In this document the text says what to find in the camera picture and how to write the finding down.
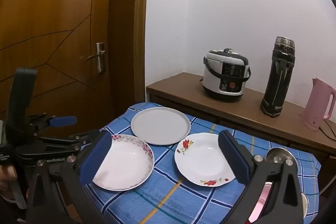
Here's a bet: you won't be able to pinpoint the pink electric kettle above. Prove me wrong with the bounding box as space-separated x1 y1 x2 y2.
299 78 336 131

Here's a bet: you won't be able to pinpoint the pink and white bowl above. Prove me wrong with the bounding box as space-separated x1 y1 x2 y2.
248 182 273 223

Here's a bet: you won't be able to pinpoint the grey round plate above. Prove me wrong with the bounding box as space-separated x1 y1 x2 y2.
130 107 191 146

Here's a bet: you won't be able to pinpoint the silver door handle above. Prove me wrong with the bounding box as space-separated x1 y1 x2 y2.
85 42 105 73

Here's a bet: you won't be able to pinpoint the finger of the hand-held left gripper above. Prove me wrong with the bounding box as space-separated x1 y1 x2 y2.
37 129 102 154
28 114 77 133

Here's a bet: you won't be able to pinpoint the black thermos flask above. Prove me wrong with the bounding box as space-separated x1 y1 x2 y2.
260 36 296 118

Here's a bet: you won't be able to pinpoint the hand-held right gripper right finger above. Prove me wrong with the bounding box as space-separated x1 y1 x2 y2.
219 131 305 224

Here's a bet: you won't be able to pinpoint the kettle power cord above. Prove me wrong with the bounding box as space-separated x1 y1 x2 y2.
319 119 336 142

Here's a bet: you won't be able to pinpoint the white plate pink floral rim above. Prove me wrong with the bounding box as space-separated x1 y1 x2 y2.
92 134 154 191

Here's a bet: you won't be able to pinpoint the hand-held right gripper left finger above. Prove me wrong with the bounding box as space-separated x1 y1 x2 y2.
26 131 113 224

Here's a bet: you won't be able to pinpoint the brown wooden cabinet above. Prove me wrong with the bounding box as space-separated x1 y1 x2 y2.
146 72 336 161

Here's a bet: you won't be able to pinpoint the wooden door frame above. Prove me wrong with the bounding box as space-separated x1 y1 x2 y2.
108 0 151 119

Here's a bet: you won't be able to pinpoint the person's left hand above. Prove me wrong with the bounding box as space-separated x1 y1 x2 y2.
0 165 18 198

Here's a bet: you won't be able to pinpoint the white plate red flowers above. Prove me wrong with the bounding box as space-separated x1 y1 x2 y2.
174 132 236 188

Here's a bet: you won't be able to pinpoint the white black rice cooker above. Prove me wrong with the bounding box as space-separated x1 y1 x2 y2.
202 48 251 103

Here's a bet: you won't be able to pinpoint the brown wooden door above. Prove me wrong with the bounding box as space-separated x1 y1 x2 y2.
0 0 117 134

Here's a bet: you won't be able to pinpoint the blue plaid cloth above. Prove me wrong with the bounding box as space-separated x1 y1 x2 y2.
84 102 322 224

